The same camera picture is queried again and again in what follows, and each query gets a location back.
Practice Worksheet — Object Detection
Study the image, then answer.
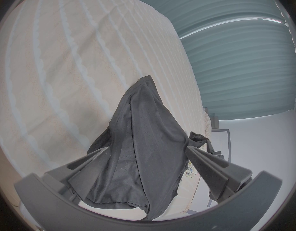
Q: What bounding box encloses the black T-shirt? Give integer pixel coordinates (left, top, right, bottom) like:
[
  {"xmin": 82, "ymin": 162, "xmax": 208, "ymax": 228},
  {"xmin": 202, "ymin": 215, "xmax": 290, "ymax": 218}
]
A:
[{"xmin": 67, "ymin": 75, "xmax": 214, "ymax": 222}]

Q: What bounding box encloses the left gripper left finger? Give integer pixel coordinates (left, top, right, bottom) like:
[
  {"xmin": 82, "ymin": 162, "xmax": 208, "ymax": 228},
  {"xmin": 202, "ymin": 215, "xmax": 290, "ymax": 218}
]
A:
[{"xmin": 43, "ymin": 146, "xmax": 110, "ymax": 201}]

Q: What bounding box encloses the white printed pyjama top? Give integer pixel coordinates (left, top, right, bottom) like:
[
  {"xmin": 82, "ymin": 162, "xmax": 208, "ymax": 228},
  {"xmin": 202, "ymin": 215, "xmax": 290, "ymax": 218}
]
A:
[{"xmin": 185, "ymin": 161, "xmax": 200, "ymax": 179}]

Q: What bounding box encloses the bed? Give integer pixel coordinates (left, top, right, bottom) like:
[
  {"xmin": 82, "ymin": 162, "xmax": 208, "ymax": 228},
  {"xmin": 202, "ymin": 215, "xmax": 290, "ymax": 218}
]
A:
[{"xmin": 0, "ymin": 0, "xmax": 231, "ymax": 222}]

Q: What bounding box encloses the blue-green curtain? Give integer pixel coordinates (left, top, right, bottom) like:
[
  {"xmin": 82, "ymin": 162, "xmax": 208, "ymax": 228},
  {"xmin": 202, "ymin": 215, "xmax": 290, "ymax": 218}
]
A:
[
  {"xmin": 180, "ymin": 18, "xmax": 296, "ymax": 123},
  {"xmin": 125, "ymin": 0, "xmax": 289, "ymax": 39}
]

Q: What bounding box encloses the cream pillow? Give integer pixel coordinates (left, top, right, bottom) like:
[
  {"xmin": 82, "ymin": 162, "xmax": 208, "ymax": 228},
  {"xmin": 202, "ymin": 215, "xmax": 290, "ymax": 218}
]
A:
[{"xmin": 203, "ymin": 112, "xmax": 212, "ymax": 142}]

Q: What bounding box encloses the grey bedside table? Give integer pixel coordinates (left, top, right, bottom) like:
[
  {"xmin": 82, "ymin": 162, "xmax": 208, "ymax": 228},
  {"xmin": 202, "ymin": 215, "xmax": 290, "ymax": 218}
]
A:
[{"xmin": 204, "ymin": 107, "xmax": 219, "ymax": 129}]

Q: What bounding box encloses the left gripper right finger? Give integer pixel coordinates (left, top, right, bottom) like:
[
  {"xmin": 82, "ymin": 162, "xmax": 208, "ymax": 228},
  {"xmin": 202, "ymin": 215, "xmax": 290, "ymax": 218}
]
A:
[{"xmin": 186, "ymin": 145, "xmax": 253, "ymax": 204}]

